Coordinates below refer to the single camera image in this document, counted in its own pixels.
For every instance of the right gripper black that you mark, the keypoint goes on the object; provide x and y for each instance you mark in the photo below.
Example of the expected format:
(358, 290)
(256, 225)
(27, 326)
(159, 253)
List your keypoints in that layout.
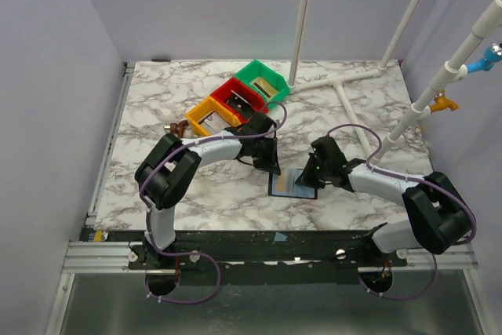
(314, 168)

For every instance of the aluminium extrusion rail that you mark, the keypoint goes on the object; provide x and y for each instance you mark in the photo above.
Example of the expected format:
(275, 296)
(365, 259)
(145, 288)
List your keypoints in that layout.
(113, 258)

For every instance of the white PVC pipe frame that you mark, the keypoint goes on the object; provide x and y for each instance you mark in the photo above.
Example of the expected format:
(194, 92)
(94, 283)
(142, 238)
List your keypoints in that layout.
(452, 70)

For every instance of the green plastic bin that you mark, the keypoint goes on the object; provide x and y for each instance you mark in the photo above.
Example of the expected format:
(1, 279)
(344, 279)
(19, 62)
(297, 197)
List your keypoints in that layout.
(257, 69)

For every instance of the white silver patterned card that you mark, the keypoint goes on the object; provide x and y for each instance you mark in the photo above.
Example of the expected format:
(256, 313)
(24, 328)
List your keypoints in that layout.
(213, 123)

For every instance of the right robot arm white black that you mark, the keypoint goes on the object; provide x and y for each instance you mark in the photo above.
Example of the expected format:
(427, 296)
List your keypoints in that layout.
(436, 213)

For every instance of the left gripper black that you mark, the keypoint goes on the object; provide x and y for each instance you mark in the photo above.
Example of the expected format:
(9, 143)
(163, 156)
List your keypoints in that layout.
(271, 164)

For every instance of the black card in red bin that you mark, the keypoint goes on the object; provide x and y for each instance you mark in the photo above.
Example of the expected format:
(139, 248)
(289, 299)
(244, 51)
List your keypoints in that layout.
(240, 105)

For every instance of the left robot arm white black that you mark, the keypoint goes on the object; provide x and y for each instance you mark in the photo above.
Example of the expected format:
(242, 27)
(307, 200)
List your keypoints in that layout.
(167, 172)

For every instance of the black leather card holder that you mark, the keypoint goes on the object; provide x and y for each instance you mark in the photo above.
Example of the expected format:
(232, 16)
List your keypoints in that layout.
(285, 185)

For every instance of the yellow plastic bin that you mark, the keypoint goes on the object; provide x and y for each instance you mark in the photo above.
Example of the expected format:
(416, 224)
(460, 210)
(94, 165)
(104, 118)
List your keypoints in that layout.
(205, 107)

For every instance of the red plastic bin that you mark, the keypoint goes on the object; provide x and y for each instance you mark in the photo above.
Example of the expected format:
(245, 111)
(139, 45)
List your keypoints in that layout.
(233, 84)

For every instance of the blue faucet fitting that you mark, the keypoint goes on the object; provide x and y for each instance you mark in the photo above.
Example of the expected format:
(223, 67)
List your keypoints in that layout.
(491, 56)

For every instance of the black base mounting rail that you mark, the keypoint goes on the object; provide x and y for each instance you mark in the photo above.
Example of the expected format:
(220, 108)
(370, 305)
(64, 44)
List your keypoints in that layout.
(262, 257)

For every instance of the orange faucet fitting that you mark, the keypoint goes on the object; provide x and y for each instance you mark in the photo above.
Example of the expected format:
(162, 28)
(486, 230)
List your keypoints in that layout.
(441, 103)

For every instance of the gold credit card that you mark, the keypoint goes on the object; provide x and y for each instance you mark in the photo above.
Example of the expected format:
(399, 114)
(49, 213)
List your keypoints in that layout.
(263, 87)

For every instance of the brown metal faucet fitting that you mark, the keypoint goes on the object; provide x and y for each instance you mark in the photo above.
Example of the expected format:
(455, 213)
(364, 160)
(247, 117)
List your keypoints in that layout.
(177, 128)

